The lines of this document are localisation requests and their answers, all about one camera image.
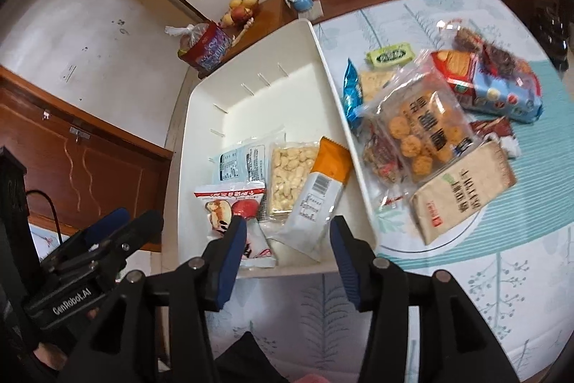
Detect clear bag orange cookies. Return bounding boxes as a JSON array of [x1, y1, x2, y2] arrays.
[[357, 50, 479, 186]]

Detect orange white snack bar packet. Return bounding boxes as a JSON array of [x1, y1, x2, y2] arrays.
[[270, 137, 352, 261]]

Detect white plastic storage bin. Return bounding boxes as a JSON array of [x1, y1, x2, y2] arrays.
[[177, 19, 351, 261]]

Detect brown wooden door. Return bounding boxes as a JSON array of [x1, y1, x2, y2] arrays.
[[1, 69, 173, 235]]

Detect black electric kettle pot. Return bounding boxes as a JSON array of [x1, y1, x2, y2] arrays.
[[532, 7, 569, 73]]

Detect fruit bowl with apples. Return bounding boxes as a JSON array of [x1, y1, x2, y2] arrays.
[[219, 0, 260, 28]]

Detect clear wrapped nut cake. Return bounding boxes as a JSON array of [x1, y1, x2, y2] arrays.
[[437, 18, 495, 55]]

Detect blue red biscuit pack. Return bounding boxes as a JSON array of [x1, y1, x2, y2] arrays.
[[431, 50, 543, 123]]

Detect beige soda cracker packet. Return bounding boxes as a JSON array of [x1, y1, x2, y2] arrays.
[[410, 141, 517, 245]]

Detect red white apple snack bag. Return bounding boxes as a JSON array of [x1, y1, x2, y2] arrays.
[[192, 179, 278, 270]]

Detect green pineapple cake packet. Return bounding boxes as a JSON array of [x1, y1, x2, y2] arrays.
[[366, 43, 414, 68]]

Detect patterned white teal tablecloth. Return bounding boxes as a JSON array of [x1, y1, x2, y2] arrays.
[[205, 0, 574, 381]]

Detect red gift bag with plastic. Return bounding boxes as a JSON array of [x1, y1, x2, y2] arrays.
[[164, 21, 232, 73]]

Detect brown white chocolate snack packet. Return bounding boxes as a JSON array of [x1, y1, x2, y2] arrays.
[[470, 117, 522, 159]]

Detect pale blue cracker packet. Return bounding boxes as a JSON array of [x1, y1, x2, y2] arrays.
[[210, 131, 320, 223]]

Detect blue foil snack packet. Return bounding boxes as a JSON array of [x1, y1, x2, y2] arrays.
[[342, 59, 363, 132]]

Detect pale crumbly cake packet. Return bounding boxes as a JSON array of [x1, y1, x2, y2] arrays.
[[358, 71, 395, 103]]

